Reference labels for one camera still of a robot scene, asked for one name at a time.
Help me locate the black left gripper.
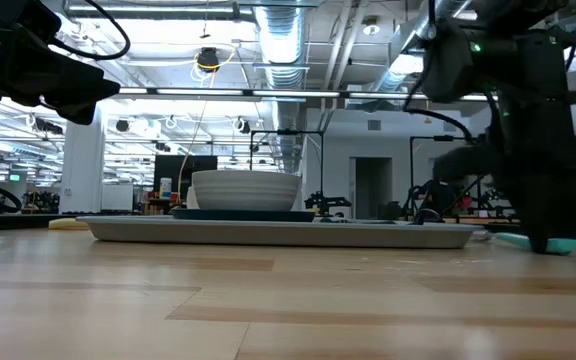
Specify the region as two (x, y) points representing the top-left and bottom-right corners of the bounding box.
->
(0, 0), (122, 127)

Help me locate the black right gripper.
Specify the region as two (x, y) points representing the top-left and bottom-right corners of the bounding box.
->
(487, 92), (576, 253)

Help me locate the teal handled spoon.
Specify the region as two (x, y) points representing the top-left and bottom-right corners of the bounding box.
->
(470, 229), (576, 256)

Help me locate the dark teal plate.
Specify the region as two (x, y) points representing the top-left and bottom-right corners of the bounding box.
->
(171, 207), (317, 223)

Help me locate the white ribbed bowl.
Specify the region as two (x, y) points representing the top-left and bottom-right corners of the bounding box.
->
(191, 169), (303, 212)

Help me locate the grey plastic tray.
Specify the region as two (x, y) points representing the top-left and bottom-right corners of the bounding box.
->
(75, 214), (484, 250)

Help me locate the white building column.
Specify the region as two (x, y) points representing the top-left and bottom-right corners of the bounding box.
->
(59, 107), (107, 215)

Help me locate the person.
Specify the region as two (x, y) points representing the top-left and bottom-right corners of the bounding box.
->
(407, 178), (465, 219)

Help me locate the white cabinet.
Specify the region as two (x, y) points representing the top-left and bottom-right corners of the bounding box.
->
(100, 183), (135, 212)

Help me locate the black monitor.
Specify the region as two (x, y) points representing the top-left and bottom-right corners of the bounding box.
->
(153, 154), (219, 201)

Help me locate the dark grey domed object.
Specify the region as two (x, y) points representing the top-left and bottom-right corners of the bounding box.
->
(412, 208), (443, 224)

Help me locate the pale yellow pad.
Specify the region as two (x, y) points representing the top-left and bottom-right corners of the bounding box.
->
(47, 217), (92, 232)

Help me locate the long ceiling light strip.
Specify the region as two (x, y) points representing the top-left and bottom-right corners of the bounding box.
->
(102, 84), (576, 105)

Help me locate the black metal frame rig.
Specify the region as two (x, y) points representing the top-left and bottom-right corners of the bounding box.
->
(248, 128), (325, 211)
(409, 133), (472, 216)

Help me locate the black ceiling camera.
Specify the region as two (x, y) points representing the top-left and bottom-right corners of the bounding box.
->
(196, 46), (222, 74)

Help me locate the silver ribbed ceiling duct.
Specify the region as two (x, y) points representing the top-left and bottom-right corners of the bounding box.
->
(252, 0), (314, 174)

